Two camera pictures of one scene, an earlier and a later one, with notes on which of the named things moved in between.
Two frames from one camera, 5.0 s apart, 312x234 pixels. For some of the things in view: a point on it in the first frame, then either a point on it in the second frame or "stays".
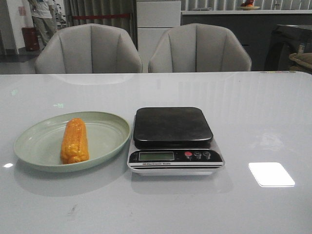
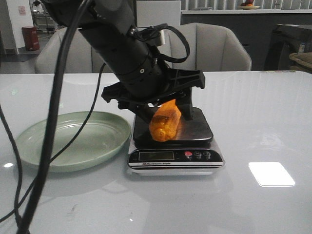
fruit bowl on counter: [248, 5] stays
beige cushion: [301, 62] stays
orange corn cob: [75, 146] → [164, 122]
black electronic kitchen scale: [173, 141] stays
